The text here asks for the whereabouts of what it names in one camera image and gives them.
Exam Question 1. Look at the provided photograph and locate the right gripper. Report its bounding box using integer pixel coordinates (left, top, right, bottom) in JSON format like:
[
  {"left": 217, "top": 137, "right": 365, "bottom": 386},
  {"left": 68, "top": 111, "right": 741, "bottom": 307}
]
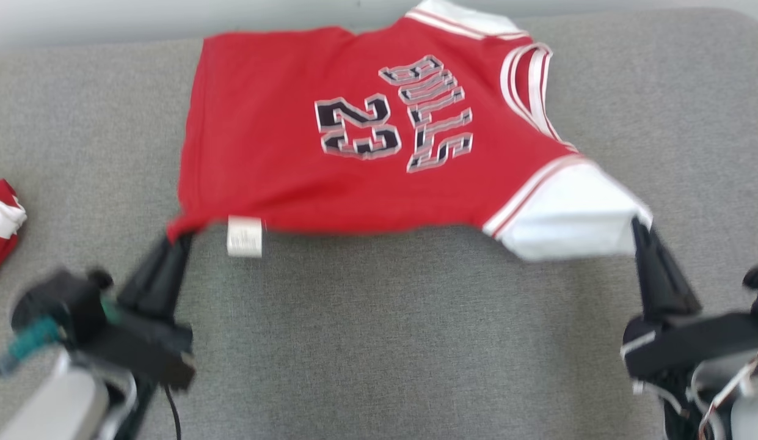
[{"left": 622, "top": 217, "right": 758, "bottom": 381}]

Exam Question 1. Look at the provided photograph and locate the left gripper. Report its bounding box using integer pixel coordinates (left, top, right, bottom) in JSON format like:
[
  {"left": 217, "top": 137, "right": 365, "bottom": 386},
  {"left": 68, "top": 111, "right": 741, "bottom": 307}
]
[{"left": 79, "top": 232, "right": 195, "bottom": 392}]

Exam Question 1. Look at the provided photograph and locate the red Bulls basketball jersey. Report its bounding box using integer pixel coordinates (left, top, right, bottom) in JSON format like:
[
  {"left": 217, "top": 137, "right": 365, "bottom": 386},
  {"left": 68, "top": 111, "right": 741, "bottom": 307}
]
[{"left": 167, "top": 0, "right": 654, "bottom": 262}]

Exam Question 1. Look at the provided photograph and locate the grey fabric sofa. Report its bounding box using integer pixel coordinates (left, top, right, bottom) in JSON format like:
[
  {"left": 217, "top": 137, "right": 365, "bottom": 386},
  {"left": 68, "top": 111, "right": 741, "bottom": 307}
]
[{"left": 0, "top": 7, "right": 758, "bottom": 440}]

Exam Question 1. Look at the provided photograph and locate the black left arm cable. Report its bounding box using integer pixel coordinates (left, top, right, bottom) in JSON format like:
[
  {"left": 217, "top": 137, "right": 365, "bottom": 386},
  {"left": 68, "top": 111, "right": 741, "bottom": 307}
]
[{"left": 162, "top": 385, "right": 183, "bottom": 440}]

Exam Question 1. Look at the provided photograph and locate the teal left camera cable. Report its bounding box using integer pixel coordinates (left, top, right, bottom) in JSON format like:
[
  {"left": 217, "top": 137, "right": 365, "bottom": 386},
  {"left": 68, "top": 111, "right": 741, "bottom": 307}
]
[{"left": 0, "top": 317, "right": 63, "bottom": 376}]

